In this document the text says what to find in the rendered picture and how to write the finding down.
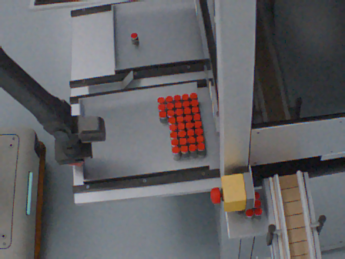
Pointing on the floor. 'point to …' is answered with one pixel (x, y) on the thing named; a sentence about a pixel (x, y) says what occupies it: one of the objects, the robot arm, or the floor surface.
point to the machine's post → (234, 95)
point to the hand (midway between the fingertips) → (79, 163)
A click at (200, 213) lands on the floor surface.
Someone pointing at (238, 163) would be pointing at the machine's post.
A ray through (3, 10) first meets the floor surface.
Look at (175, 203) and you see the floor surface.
